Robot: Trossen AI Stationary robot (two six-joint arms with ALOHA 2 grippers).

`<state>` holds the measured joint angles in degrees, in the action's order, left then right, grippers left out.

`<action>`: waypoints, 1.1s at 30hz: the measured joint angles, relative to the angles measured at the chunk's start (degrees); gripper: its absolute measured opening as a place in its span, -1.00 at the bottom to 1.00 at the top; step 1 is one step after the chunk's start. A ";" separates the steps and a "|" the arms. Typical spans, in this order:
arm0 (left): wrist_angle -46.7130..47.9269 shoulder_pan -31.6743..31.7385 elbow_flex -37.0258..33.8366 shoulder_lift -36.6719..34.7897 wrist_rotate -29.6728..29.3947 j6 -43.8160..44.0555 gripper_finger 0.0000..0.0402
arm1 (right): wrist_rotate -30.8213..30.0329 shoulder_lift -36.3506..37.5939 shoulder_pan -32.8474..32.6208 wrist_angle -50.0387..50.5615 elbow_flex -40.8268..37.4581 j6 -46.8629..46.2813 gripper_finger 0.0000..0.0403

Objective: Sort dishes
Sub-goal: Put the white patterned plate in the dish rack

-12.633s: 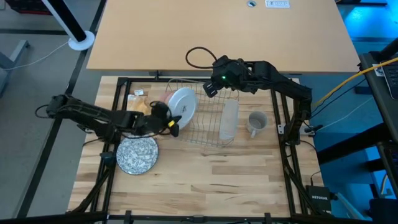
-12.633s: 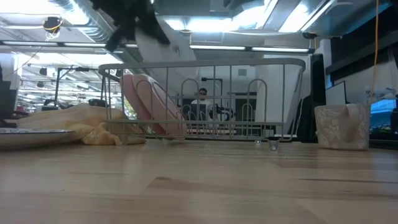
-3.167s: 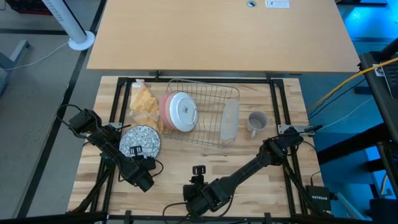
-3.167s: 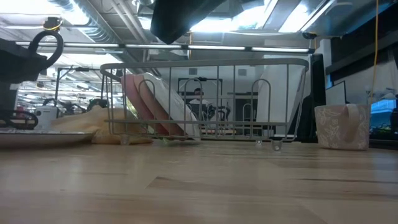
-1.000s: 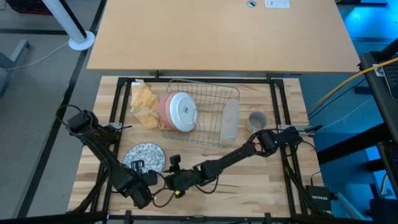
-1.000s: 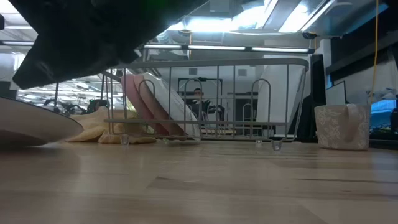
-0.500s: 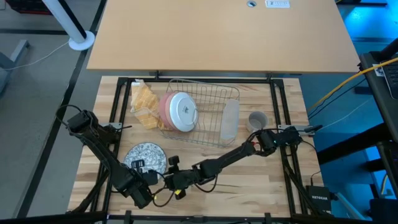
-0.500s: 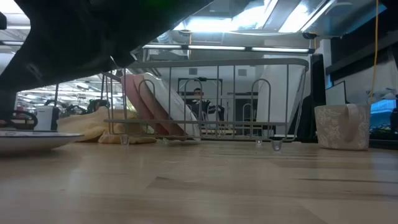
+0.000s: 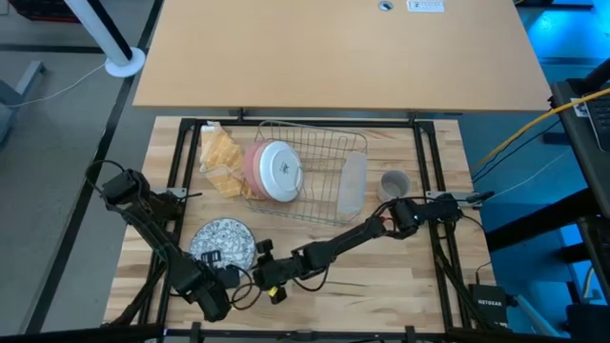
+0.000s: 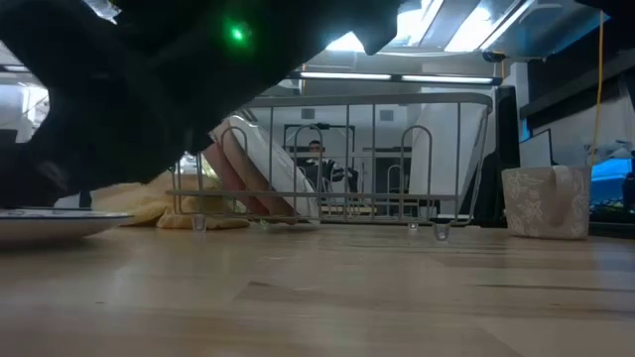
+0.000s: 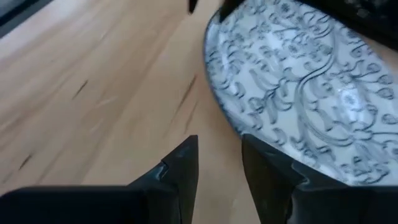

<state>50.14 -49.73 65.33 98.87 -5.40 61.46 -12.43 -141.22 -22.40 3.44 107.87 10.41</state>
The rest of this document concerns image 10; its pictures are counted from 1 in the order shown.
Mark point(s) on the floral patterned plate blue rim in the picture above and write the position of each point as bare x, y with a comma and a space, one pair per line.
49, 223

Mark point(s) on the pink plate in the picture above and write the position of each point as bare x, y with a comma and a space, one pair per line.
238, 173

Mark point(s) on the clear glass plate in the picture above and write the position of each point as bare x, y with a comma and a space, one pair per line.
278, 163

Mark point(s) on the beige floral patterned mug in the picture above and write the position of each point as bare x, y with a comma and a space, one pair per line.
541, 203

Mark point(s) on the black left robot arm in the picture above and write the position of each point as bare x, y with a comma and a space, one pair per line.
198, 49

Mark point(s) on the yellow checked cloth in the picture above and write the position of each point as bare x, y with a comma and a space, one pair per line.
144, 198

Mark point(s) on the person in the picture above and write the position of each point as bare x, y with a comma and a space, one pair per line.
317, 158

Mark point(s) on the white cabinet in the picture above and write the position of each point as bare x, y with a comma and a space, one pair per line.
441, 168

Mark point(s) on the white board panel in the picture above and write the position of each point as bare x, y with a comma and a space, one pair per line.
536, 149

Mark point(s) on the blue lit screen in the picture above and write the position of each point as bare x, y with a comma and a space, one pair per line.
610, 178

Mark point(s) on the LED light bar frame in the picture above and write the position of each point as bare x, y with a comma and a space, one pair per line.
397, 77

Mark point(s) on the black vertical frame post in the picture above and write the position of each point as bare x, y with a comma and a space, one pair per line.
508, 149

